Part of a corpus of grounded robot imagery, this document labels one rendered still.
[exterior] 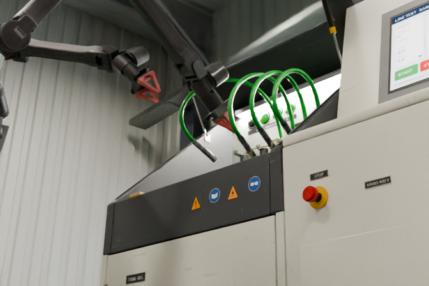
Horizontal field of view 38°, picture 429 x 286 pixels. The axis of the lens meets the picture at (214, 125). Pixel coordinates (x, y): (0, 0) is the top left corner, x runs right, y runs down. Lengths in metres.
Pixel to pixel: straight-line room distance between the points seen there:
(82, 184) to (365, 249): 8.02
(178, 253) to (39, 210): 7.18
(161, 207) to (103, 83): 8.22
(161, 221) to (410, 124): 0.77
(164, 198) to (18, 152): 7.19
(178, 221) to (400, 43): 0.79
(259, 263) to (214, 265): 0.15
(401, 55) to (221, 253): 0.73
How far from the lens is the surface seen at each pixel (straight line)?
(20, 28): 1.68
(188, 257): 1.67
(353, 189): 1.38
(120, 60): 2.14
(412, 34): 1.82
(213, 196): 1.65
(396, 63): 1.78
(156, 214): 1.80
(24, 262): 8.65
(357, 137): 1.41
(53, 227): 8.88
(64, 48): 2.27
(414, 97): 1.37
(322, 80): 2.22
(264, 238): 1.50
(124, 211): 1.93
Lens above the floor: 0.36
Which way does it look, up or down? 25 degrees up
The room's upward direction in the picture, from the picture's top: 1 degrees clockwise
